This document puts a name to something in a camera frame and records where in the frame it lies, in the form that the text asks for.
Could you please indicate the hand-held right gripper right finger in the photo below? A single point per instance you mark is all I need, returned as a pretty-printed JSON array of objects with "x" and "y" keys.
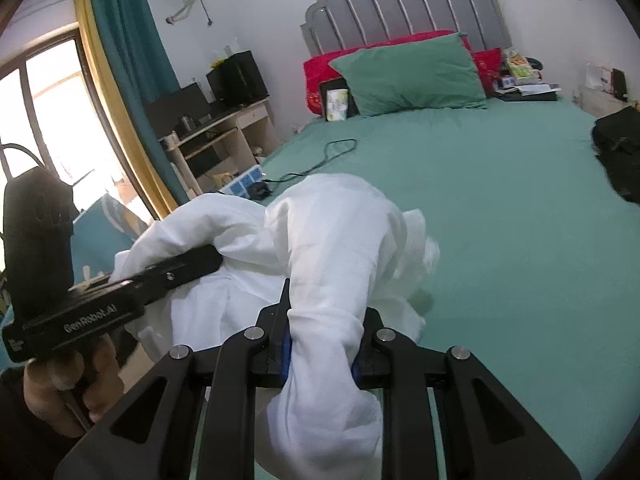
[{"x": 367, "y": 360}]

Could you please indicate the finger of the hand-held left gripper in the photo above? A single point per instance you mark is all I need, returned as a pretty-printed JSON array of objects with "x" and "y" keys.
[{"x": 185, "y": 270}]

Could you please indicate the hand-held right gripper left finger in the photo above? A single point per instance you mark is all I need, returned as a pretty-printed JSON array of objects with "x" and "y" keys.
[{"x": 286, "y": 355}]

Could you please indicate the white long-sleeved shirt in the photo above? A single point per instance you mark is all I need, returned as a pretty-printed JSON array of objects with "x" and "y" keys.
[{"x": 325, "y": 240}]

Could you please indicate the person's left forearm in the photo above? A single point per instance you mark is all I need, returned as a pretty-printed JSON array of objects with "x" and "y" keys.
[{"x": 25, "y": 450}]

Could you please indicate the person's left hand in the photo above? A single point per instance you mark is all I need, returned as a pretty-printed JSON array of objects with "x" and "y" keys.
[{"x": 65, "y": 385}]

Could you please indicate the blue cartoon blanket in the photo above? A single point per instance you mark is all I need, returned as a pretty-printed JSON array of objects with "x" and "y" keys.
[{"x": 100, "y": 230}]

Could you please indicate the white and blue power strip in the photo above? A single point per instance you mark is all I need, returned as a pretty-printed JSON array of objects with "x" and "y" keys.
[{"x": 242, "y": 180}]

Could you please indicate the black power adapter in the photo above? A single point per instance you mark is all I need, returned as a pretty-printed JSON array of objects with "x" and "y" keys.
[{"x": 260, "y": 191}]

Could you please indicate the window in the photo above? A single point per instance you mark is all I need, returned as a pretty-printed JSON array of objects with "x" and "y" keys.
[{"x": 50, "y": 110}]

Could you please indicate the steel cup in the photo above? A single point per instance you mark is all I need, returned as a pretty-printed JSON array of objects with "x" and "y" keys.
[{"x": 188, "y": 123}]

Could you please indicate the yellow curtain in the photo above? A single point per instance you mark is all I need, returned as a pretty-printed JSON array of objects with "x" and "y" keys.
[{"x": 115, "y": 110}]

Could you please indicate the black monitor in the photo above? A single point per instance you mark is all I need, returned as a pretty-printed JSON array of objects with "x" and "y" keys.
[{"x": 177, "y": 107}]

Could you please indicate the beige wooden desk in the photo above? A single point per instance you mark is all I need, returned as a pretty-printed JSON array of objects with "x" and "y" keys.
[{"x": 250, "y": 120}]

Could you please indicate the black computer tower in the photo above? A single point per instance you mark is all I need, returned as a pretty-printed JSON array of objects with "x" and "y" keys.
[{"x": 237, "y": 80}]

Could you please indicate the bed with green sheet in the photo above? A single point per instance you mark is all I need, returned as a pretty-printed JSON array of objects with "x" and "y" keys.
[{"x": 500, "y": 210}]

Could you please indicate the teal curtain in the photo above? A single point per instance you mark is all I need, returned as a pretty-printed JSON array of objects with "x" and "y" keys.
[{"x": 135, "y": 60}]

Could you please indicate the tissue pack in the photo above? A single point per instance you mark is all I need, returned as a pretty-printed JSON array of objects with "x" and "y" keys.
[{"x": 337, "y": 106}]

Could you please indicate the black tablet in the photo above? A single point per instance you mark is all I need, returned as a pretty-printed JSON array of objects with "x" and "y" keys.
[{"x": 335, "y": 84}]

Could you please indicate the large red pillow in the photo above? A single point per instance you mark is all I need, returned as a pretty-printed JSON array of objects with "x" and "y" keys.
[{"x": 320, "y": 67}]

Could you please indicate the green pillow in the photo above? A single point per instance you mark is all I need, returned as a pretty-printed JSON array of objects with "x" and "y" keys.
[{"x": 410, "y": 77}]

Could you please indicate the small red pillow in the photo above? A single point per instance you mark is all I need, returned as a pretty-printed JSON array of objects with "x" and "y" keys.
[{"x": 489, "y": 67}]

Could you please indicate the black jacket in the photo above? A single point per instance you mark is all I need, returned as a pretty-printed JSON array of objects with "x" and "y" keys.
[{"x": 620, "y": 150}]

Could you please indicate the colourful snack pack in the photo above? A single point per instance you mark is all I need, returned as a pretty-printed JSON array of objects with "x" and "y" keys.
[{"x": 522, "y": 67}]

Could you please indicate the grey padded headboard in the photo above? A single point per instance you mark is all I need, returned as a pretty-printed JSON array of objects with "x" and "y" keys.
[{"x": 410, "y": 5}]

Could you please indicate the white box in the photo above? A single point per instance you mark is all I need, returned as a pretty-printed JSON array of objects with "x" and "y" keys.
[{"x": 597, "y": 77}]

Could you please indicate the dark small box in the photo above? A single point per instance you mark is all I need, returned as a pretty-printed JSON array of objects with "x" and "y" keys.
[{"x": 620, "y": 84}]

